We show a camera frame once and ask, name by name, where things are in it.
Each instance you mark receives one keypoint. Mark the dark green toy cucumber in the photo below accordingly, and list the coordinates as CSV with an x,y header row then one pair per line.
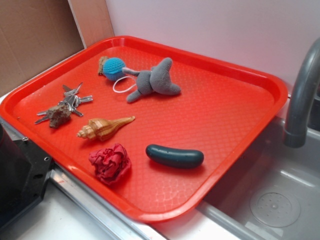
x,y
175,157

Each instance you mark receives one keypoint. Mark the brown rough rock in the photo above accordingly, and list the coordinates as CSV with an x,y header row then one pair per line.
x,y
58,115

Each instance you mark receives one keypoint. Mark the white elastic loop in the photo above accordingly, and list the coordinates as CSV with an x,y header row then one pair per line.
x,y
124,84

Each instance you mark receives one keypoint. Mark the grey plastic sink basin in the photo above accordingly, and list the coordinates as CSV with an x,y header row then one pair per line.
x,y
272,192

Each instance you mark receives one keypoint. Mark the silver key bunch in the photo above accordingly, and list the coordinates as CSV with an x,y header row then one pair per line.
x,y
71,99

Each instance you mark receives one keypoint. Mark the blue crocheted ball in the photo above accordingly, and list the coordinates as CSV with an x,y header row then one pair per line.
x,y
112,68

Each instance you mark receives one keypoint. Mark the red plastic tray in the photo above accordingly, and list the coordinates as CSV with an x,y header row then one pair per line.
x,y
221,109

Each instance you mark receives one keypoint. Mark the crumpled red cloth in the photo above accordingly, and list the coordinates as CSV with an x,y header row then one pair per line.
x,y
110,164

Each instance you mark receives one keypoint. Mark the grey plush elephant toy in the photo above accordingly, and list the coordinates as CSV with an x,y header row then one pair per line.
x,y
157,80

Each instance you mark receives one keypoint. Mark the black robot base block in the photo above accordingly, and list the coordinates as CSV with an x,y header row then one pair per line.
x,y
24,173

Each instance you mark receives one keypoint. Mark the grey sink faucet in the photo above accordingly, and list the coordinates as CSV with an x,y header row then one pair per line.
x,y
304,106

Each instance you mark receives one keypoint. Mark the brown cardboard sheet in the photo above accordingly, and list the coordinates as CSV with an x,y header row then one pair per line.
x,y
37,34

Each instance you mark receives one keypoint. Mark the tan spiral seashell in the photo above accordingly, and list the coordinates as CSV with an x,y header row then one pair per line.
x,y
103,129

